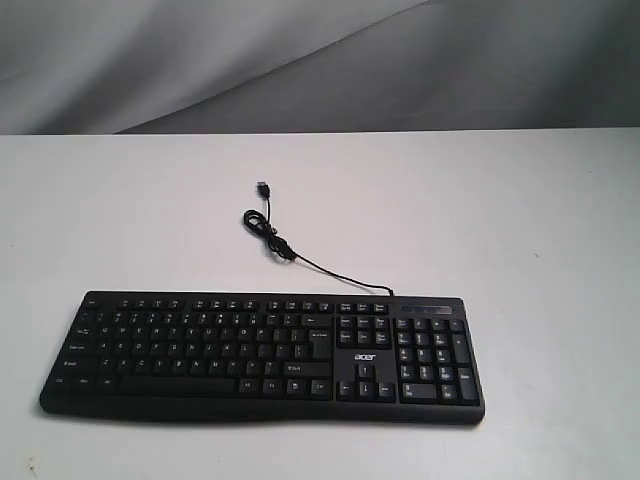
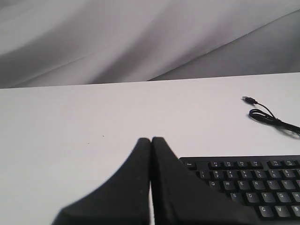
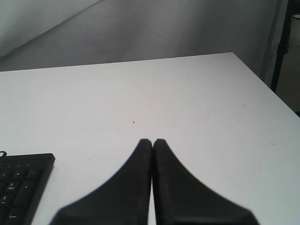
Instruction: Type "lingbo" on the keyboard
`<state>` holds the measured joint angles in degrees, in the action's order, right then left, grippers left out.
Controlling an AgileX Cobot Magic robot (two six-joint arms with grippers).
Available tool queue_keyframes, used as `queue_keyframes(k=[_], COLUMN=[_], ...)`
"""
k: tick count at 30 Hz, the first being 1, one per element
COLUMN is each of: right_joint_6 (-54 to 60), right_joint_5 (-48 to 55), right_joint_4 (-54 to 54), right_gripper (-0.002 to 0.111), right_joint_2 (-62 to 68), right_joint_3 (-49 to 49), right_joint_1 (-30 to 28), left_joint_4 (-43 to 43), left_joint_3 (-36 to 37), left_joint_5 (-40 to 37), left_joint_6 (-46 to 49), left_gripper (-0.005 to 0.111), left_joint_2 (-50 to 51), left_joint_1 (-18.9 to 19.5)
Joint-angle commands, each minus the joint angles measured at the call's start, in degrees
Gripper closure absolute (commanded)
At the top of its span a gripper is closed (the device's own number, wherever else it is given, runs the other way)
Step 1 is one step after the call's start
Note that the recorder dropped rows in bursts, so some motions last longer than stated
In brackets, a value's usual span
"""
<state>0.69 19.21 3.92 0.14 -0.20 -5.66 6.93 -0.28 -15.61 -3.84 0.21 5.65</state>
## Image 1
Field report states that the black Acer keyboard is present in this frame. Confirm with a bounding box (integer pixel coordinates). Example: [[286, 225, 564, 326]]
[[39, 291, 485, 425]]

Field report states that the white backdrop cloth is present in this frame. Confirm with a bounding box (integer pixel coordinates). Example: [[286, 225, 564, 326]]
[[1, 1, 639, 134]]

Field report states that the black USB cable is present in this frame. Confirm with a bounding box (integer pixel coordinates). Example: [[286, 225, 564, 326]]
[[243, 180, 397, 297]]

